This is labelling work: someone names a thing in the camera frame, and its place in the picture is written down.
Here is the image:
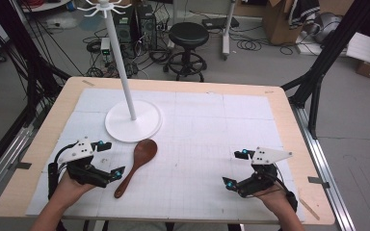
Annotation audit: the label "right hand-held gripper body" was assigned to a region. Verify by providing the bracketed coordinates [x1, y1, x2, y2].
[236, 146, 294, 198]

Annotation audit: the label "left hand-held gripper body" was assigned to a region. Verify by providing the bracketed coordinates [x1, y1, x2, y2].
[57, 137, 115, 189]

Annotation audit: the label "brown wooden spoon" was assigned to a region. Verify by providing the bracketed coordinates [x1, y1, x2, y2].
[114, 139, 159, 199]

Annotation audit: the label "white hook stand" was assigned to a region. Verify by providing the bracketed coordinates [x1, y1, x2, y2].
[76, 0, 164, 143]

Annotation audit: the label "person's left hand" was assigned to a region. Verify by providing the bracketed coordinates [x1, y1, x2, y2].
[55, 170, 96, 207]

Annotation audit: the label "person's right hand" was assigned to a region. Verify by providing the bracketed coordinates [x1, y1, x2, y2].
[255, 186, 295, 213]

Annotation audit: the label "grey tape strip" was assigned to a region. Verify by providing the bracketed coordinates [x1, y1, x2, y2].
[306, 175, 330, 190]
[10, 161, 33, 170]

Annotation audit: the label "thin wooden stick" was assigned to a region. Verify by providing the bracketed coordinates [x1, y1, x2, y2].
[298, 196, 321, 221]

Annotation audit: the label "small white power box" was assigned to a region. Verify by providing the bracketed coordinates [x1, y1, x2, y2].
[99, 37, 112, 63]

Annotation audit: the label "black computer tower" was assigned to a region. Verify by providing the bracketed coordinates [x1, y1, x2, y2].
[112, 5, 137, 45]
[136, 4, 159, 51]

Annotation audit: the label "white stand leg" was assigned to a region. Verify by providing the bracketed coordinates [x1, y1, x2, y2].
[221, 0, 236, 61]

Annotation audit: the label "black round stool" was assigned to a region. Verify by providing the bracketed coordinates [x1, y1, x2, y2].
[162, 21, 211, 83]

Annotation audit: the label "large open cardboard box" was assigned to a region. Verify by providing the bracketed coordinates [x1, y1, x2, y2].
[262, 0, 323, 46]

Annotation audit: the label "black flat device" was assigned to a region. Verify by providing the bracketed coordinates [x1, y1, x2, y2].
[200, 15, 241, 31]

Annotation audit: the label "grey round appliance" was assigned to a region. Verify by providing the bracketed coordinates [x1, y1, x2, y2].
[312, 12, 344, 43]

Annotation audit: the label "striped dark cloth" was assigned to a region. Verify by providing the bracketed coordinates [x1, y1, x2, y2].
[289, 0, 321, 29]

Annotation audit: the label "white foam sheet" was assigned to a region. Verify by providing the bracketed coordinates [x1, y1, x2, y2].
[345, 31, 370, 65]

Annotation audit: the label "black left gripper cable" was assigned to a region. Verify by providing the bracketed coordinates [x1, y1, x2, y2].
[46, 142, 78, 200]

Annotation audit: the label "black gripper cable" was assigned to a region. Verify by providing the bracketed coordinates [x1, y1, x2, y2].
[274, 163, 300, 214]
[46, 142, 78, 200]

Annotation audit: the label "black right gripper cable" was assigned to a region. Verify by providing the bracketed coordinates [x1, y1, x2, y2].
[274, 163, 300, 214]

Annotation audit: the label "aluminium rail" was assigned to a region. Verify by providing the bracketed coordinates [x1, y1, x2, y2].
[0, 124, 36, 211]
[290, 103, 357, 231]

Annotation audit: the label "black floor cables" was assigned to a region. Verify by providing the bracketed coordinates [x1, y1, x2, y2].
[229, 29, 295, 56]

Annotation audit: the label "black metal frame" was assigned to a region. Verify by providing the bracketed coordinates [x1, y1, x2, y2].
[0, 0, 72, 129]
[280, 0, 370, 140]

